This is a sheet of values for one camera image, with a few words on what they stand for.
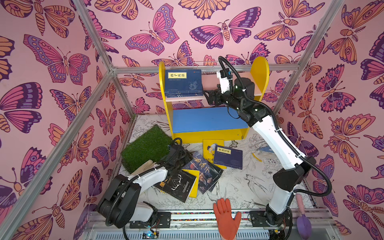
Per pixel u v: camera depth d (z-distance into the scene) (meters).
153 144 1.01
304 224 0.71
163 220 0.74
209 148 1.00
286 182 0.52
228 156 0.94
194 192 0.80
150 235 0.72
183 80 0.73
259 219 0.73
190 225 0.73
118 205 0.42
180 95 0.73
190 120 0.95
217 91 0.60
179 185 0.81
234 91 0.54
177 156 0.70
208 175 0.85
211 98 0.62
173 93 0.71
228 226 0.73
